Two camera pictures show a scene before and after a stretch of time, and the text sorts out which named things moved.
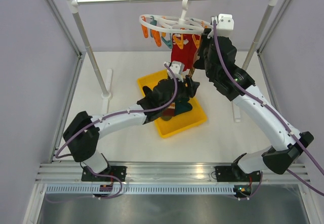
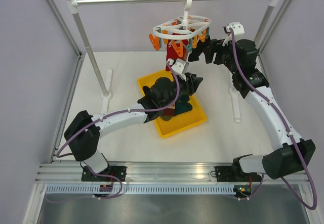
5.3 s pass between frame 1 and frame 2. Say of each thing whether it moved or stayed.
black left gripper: stayed
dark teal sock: stayed
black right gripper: moved
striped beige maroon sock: moved
